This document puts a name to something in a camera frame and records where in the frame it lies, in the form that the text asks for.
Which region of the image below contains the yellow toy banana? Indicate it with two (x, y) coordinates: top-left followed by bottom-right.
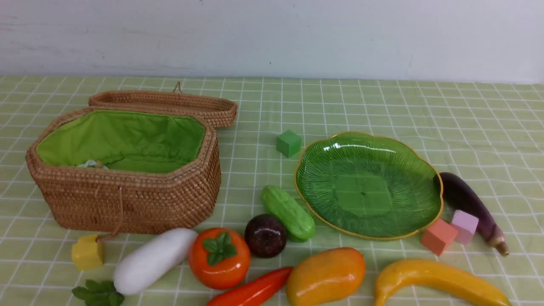
(374, 259), (511, 306)

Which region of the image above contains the green checkered tablecloth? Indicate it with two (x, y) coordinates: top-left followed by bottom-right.
(0, 75), (544, 306)

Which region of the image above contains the woven rattan basket lid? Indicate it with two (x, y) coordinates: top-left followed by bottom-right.
(88, 82), (238, 128)

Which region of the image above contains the orange yellow toy mango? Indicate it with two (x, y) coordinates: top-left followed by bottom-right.
(285, 247), (366, 306)

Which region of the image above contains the pink cube block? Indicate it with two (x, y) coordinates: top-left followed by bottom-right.
(450, 210), (479, 245)

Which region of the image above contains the red toy chili pepper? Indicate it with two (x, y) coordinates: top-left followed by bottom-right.
(207, 266), (294, 306)

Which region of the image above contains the yellow block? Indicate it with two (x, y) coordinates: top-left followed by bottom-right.
(71, 234), (105, 271)

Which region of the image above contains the coral orange cube block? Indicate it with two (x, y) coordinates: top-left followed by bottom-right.
(420, 218), (458, 256)

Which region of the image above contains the white toy radish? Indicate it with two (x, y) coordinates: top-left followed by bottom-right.
(71, 228), (199, 306)

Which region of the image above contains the orange toy persimmon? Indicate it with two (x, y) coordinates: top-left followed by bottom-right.
(188, 228), (251, 290)

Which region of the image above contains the woven rattan basket green lining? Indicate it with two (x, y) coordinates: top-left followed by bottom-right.
(25, 106), (222, 235)

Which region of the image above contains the purple toy eggplant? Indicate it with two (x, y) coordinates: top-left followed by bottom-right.
(437, 172), (510, 256)

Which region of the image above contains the green leaf-shaped glass plate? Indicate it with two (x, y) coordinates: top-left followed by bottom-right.
(294, 130), (445, 241)

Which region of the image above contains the green toy cucumber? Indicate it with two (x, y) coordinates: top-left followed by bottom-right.
(261, 185), (315, 243)

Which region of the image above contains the green cube block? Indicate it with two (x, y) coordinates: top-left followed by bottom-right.
(276, 130), (302, 158)

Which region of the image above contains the dark purple toy plum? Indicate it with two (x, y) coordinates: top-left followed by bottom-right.
(244, 213), (287, 259)

